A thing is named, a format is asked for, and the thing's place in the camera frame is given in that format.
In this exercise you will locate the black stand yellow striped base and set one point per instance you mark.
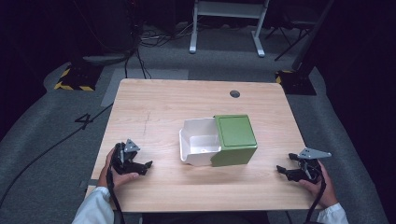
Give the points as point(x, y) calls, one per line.
point(77, 77)
point(295, 81)

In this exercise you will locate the person's white sleeve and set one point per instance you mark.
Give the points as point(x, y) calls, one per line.
point(333, 215)
point(93, 208)

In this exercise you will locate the black tripod stand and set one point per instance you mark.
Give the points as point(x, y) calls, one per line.
point(291, 34)

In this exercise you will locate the person's right white sleeve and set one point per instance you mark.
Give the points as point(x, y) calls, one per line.
point(333, 215)

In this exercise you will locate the person's left white sleeve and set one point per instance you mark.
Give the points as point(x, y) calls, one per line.
point(93, 208)

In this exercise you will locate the green drawer case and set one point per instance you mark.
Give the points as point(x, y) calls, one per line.
point(236, 133)

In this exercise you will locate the person's left hand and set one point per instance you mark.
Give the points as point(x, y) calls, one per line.
point(120, 179)

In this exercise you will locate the person's right hand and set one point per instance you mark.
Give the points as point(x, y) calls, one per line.
point(325, 191)

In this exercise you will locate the person's dark pants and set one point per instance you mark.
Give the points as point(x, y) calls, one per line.
point(205, 218)

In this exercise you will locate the white plastic drawer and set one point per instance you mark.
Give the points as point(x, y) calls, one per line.
point(199, 141)

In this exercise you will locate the white metal table frame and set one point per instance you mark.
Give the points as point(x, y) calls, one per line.
point(229, 9)

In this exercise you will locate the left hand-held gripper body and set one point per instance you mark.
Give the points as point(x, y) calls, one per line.
point(122, 158)

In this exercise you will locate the dark equipment on grey base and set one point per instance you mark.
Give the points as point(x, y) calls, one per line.
point(112, 31)

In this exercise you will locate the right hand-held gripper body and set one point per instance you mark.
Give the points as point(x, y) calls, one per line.
point(309, 169)

